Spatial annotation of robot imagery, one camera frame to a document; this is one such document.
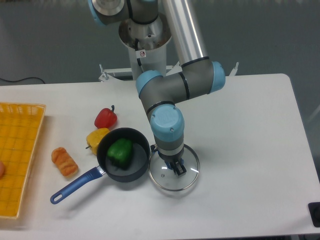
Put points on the orange bread loaf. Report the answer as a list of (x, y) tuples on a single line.
[(64, 162)]

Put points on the white left frame bracket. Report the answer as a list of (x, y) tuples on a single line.
[(104, 75)]

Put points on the black device at table edge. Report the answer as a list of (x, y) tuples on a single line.
[(314, 210)]

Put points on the yellow woven basket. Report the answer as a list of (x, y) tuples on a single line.
[(20, 126)]

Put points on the white frame bracket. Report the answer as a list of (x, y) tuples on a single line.
[(234, 71), (104, 75)]

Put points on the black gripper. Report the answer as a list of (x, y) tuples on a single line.
[(172, 158)]

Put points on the white right frame bracket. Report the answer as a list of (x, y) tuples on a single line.
[(234, 71)]

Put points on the dark pot blue handle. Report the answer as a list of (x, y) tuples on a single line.
[(138, 163)]

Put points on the green bell pepper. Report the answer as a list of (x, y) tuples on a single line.
[(120, 153)]

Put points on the yellow bell pepper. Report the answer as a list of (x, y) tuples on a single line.
[(94, 138)]

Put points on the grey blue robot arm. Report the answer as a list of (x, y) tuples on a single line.
[(169, 64)]

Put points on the glass pot lid blue knob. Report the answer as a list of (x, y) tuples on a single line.
[(166, 179)]

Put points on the red bell pepper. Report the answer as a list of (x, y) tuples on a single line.
[(106, 118)]

